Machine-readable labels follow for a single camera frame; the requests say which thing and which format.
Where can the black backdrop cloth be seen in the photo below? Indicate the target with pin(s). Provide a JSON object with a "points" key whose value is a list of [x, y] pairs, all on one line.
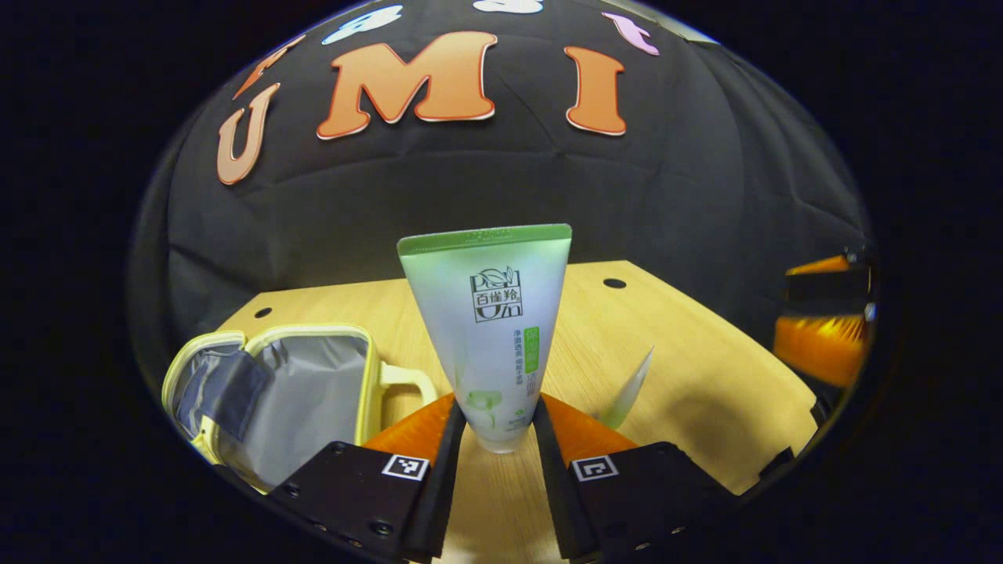
{"points": [[470, 188]]}

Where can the pale yellow suitcase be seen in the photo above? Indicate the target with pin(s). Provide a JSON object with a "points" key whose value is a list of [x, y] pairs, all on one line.
{"points": [[305, 399]]}

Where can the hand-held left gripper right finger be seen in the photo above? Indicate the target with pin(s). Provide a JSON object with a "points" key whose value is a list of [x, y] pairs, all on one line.
{"points": [[552, 478]]}

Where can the large white green tube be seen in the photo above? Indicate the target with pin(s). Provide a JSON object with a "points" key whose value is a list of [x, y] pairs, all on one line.
{"points": [[486, 352]]}

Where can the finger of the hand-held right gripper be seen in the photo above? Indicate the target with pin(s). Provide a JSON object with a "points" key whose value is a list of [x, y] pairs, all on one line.
{"points": [[831, 283], [823, 345]]}

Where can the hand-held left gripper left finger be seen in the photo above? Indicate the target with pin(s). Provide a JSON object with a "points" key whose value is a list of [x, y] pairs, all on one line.
{"points": [[447, 470]]}

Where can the small pale green tube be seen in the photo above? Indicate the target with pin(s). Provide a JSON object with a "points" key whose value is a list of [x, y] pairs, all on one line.
{"points": [[627, 395]]}

